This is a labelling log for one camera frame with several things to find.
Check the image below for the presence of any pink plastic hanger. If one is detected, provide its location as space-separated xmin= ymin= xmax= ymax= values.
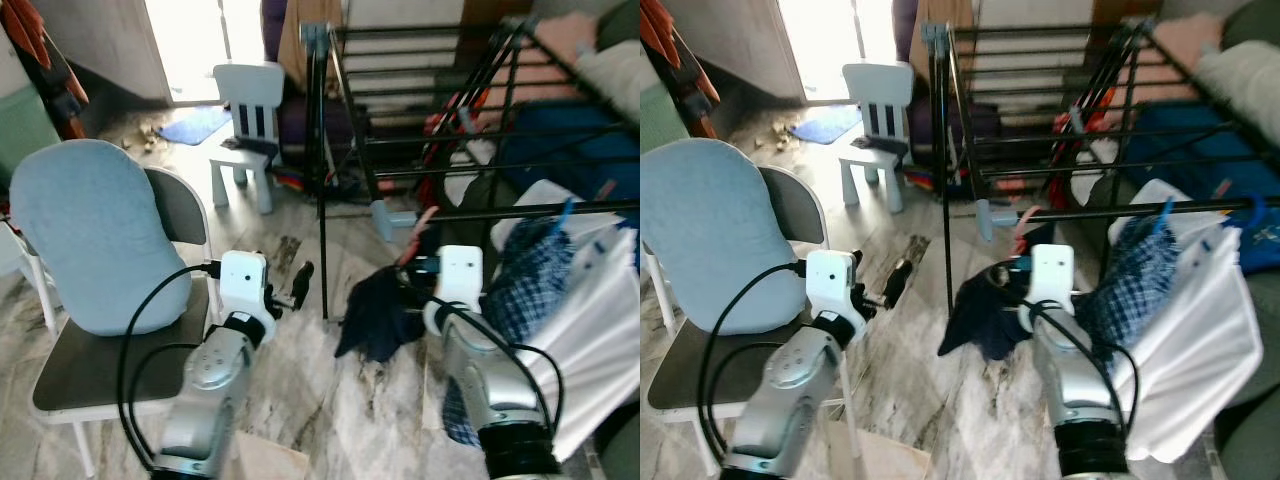
xmin=1008 ymin=204 xmax=1043 ymax=259
xmin=398 ymin=205 xmax=443 ymax=269

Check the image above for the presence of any dark navy garment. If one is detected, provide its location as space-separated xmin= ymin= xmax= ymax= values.
xmin=937 ymin=268 xmax=1033 ymax=363
xmin=334 ymin=262 xmax=433 ymax=364

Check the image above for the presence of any black metal drying rack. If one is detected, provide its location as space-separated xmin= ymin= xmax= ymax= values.
xmin=920 ymin=15 xmax=1280 ymax=313
xmin=300 ymin=15 xmax=641 ymax=321

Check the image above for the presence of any blue plaid shirt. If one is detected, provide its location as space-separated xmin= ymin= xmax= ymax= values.
xmin=1078 ymin=213 xmax=1183 ymax=363
xmin=443 ymin=213 xmax=603 ymax=448

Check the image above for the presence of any small dark cloth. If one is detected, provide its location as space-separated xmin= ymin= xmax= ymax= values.
xmin=850 ymin=137 xmax=913 ymax=163
xmin=220 ymin=137 xmax=283 ymax=163

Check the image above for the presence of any light blue cushion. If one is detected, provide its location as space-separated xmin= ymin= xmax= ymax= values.
xmin=640 ymin=137 xmax=809 ymax=337
xmin=8 ymin=138 xmax=194 ymax=337

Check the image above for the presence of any blue floor mat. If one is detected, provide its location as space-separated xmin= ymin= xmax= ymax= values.
xmin=788 ymin=104 xmax=864 ymax=147
xmin=157 ymin=104 xmax=234 ymax=147

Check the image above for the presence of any white shirt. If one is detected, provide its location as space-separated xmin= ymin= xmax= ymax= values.
xmin=1105 ymin=178 xmax=1264 ymax=464
xmin=495 ymin=178 xmax=641 ymax=463

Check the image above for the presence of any white child chair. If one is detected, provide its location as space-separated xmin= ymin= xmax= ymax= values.
xmin=838 ymin=62 xmax=917 ymax=215
xmin=207 ymin=62 xmax=287 ymax=216

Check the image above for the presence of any beige crumpled cloth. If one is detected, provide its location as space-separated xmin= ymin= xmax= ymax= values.
xmin=120 ymin=122 xmax=169 ymax=153
xmin=750 ymin=120 xmax=801 ymax=151

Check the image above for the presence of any grey white folding chair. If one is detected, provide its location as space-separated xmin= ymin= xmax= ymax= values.
xmin=645 ymin=165 xmax=851 ymax=479
xmin=30 ymin=165 xmax=219 ymax=479

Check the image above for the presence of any green storage box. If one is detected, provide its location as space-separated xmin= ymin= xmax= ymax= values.
xmin=0 ymin=85 xmax=61 ymax=191
xmin=640 ymin=85 xmax=691 ymax=151

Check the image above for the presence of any white pillow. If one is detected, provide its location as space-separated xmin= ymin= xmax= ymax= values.
xmin=1195 ymin=40 xmax=1280 ymax=151
xmin=572 ymin=40 xmax=641 ymax=123

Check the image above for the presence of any pink pillow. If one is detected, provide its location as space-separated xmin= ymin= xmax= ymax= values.
xmin=1150 ymin=12 xmax=1226 ymax=81
xmin=528 ymin=10 xmax=603 ymax=101

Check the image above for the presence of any red black bag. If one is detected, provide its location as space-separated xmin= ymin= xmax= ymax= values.
xmin=640 ymin=0 xmax=723 ymax=139
xmin=0 ymin=0 xmax=89 ymax=139

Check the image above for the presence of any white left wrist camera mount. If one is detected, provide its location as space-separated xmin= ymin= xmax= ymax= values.
xmin=805 ymin=249 xmax=863 ymax=343
xmin=217 ymin=250 xmax=274 ymax=346

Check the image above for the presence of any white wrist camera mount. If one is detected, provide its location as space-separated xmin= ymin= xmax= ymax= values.
xmin=424 ymin=245 xmax=485 ymax=336
xmin=217 ymin=250 xmax=274 ymax=346
xmin=805 ymin=249 xmax=863 ymax=343
xmin=1016 ymin=243 xmax=1077 ymax=333

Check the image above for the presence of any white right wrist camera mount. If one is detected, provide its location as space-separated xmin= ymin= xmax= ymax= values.
xmin=424 ymin=245 xmax=485 ymax=336
xmin=1016 ymin=243 xmax=1077 ymax=333

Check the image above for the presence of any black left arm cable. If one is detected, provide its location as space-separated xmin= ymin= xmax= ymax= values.
xmin=115 ymin=260 xmax=223 ymax=471
xmin=697 ymin=258 xmax=809 ymax=469

